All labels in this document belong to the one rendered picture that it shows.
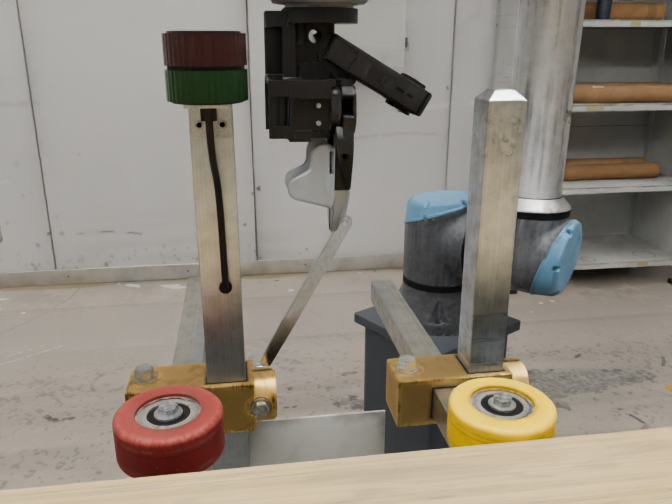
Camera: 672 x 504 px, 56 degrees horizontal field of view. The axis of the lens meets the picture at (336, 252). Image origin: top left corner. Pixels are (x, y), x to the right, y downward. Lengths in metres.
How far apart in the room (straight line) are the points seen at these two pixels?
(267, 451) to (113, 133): 2.68
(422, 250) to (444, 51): 2.14
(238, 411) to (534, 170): 0.76
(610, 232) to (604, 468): 3.44
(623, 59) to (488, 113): 3.16
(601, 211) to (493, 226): 3.23
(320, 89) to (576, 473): 0.37
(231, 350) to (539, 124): 0.76
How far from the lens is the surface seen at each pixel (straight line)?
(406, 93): 0.62
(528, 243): 1.20
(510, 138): 0.58
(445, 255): 1.26
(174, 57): 0.48
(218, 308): 0.57
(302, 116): 0.60
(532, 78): 1.19
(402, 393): 0.63
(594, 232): 3.83
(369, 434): 0.70
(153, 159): 3.25
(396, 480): 0.44
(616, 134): 3.75
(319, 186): 0.62
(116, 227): 3.36
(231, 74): 0.47
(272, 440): 0.69
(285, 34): 0.61
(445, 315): 1.31
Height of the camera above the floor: 1.17
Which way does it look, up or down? 18 degrees down
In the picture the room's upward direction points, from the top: straight up
